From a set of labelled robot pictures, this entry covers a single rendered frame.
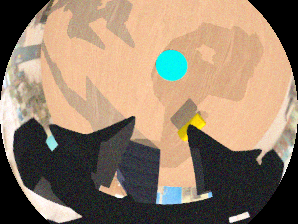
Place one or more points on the cyan circle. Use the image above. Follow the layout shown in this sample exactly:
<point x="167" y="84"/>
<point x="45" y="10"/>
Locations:
<point x="171" y="65"/>

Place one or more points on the yellow cylinder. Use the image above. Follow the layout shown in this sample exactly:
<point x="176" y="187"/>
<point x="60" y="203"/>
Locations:
<point x="197" y="121"/>

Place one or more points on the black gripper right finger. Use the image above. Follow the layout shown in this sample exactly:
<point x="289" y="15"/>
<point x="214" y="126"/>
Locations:
<point x="212" y="161"/>

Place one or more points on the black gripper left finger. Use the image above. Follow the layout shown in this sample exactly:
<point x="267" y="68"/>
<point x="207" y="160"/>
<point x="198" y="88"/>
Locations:
<point x="101" y="150"/>

